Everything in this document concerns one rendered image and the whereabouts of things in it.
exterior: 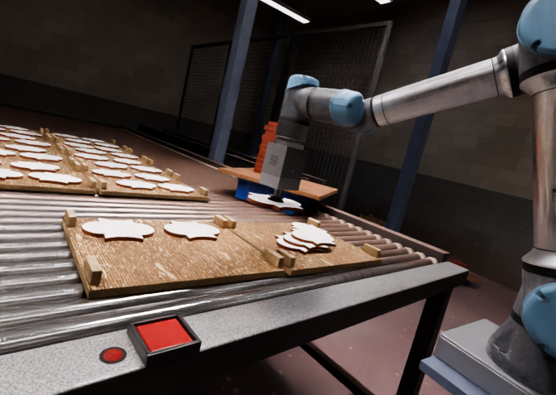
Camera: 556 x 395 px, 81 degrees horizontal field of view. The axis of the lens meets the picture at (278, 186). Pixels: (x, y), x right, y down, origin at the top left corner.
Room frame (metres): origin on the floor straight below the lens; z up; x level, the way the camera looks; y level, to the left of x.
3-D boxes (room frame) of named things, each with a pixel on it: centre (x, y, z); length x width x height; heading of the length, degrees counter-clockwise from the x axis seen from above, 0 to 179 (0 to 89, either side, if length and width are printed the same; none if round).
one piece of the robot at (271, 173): (0.82, 0.00, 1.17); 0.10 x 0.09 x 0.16; 51
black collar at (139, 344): (0.42, 0.11, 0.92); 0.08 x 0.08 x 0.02; 44
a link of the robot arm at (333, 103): (0.76, -0.09, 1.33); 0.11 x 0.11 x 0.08; 54
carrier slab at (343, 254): (1.01, -0.11, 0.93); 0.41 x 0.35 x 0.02; 132
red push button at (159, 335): (0.42, 0.11, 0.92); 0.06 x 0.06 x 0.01; 44
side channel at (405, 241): (2.73, 0.67, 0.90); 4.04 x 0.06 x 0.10; 44
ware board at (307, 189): (1.68, -0.02, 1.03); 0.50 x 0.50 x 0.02; 72
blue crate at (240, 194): (1.61, 0.00, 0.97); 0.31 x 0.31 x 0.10; 72
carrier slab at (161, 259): (0.73, 0.21, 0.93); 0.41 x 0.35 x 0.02; 131
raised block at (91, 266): (0.50, 0.27, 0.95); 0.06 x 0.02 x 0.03; 41
